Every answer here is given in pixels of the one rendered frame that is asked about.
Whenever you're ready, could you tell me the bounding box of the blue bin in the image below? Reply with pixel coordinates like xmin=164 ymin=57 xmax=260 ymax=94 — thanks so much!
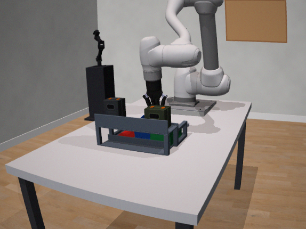
xmin=134 ymin=132 xmax=150 ymax=139

